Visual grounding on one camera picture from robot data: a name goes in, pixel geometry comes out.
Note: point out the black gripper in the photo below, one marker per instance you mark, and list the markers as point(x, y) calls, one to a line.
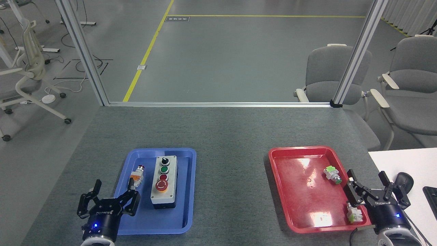
point(387, 215)
point(102, 222)

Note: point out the blue plastic tray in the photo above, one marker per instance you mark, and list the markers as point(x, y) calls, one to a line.
point(153, 218)

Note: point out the grey four-button control box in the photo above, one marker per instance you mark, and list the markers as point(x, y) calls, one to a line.
point(164, 196)

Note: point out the red push button orange block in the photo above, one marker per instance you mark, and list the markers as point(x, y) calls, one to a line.
point(138, 176)

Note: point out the black computer mouse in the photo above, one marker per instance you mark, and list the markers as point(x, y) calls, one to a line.
point(406, 179)

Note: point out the black keyboard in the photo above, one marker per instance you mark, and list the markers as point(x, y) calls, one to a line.
point(432, 200)

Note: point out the red plastic tray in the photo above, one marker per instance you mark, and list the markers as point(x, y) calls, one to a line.
point(300, 191)

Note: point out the grey armchair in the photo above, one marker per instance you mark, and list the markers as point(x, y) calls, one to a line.
point(414, 102)
point(324, 71)

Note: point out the round white floor socket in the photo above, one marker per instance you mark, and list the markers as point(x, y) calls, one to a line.
point(48, 99)

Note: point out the black tripod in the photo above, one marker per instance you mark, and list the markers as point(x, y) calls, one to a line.
point(431, 31)

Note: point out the white partition panels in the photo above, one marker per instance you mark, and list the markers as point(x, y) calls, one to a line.
point(409, 13)

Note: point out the grey floor label sign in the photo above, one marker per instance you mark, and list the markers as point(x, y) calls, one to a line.
point(177, 19)

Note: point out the silver switch with green block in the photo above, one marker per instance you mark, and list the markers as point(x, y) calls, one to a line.
point(354, 213)

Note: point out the green push button switch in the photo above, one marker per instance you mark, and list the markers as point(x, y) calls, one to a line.
point(332, 173)

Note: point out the black corner bracket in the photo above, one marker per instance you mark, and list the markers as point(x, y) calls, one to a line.
point(336, 104)

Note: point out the silver aluminium post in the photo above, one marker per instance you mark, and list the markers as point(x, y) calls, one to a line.
point(360, 51)
point(82, 51)

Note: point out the white frame office chair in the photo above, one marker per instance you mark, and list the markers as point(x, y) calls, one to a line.
point(17, 89)

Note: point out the silver aluminium rail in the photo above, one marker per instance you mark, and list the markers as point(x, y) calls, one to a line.
point(218, 104)

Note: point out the white desk frame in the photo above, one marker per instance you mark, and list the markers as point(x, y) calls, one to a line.
point(37, 49)

